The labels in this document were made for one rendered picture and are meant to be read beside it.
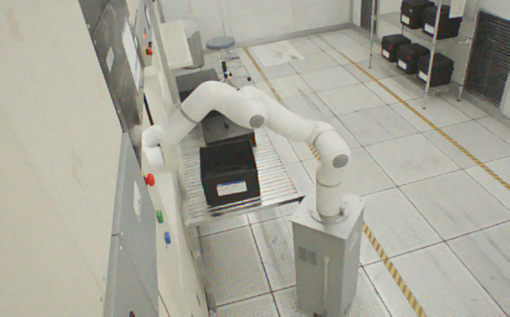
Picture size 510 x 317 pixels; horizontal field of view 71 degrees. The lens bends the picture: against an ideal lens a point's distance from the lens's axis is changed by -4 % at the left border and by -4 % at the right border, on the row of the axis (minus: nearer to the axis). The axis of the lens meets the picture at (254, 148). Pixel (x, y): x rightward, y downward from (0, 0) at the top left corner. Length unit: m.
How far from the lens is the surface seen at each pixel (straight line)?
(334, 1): 6.44
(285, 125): 1.40
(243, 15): 6.01
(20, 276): 0.40
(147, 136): 1.49
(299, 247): 1.88
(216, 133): 2.23
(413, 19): 4.33
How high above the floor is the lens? 2.02
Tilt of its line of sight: 34 degrees down
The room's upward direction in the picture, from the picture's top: 8 degrees counter-clockwise
